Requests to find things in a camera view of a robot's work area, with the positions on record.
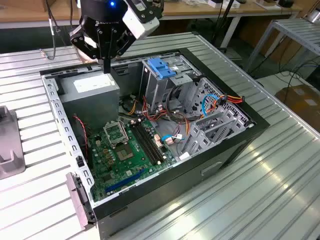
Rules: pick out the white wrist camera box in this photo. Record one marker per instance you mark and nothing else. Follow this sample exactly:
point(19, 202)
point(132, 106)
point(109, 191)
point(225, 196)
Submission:
point(136, 25)

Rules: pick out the grey power supply unit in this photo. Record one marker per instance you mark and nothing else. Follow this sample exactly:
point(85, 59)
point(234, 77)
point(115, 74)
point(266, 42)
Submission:
point(90, 107)

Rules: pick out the grey plastic bezel strip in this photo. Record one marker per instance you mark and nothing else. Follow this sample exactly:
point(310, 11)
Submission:
point(75, 197)

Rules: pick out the small white box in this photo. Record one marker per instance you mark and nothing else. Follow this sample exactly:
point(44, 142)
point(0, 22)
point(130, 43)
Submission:
point(215, 3)

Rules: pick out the green motherboard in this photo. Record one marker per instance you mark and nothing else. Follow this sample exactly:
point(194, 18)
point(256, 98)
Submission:
point(117, 172)

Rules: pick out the metal disk bay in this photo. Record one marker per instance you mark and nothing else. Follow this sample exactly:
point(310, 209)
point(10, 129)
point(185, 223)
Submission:
point(197, 140)

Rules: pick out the metal slat side table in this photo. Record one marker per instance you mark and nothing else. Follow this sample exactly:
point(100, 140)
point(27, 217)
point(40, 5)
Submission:
point(297, 31)

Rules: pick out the blue plastic cage latch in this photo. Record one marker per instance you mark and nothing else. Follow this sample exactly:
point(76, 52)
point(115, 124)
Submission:
point(162, 72)

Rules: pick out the grey parts rack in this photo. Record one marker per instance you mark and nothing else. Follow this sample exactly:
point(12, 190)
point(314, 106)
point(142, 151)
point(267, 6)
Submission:
point(11, 140)

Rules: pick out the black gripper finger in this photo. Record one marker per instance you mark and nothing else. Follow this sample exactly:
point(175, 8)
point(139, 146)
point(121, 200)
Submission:
point(102, 45)
point(113, 45)

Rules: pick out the small black device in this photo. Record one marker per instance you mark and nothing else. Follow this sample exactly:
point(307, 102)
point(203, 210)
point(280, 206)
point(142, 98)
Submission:
point(286, 3)

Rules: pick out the CPU socket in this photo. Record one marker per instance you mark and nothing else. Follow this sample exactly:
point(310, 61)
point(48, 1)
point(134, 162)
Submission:
point(124, 153)

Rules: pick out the brown cardboard box with labels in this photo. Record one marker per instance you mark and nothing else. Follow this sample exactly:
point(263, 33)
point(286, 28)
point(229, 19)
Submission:
point(300, 100)

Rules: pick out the silver metal cylinder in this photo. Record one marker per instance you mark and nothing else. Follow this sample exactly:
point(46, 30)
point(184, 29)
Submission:
point(313, 16)

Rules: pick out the metal optical drive cage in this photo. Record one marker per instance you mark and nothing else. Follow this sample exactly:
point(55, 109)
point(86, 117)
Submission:
point(155, 87)

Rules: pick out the wooden desk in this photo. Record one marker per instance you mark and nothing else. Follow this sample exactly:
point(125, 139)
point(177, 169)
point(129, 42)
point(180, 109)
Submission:
point(195, 10)

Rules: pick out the black RAM slot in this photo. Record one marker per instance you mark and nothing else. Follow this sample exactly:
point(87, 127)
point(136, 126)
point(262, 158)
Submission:
point(145, 142)
point(148, 140)
point(151, 139)
point(154, 137)

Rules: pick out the black open PC case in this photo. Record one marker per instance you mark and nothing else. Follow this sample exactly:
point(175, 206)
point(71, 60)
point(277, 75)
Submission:
point(162, 197)

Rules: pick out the black tripod stand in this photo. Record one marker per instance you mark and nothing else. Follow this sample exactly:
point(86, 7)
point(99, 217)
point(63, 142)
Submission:
point(229, 8)

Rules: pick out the blue expansion slot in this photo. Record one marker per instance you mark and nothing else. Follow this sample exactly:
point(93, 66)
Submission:
point(125, 181)

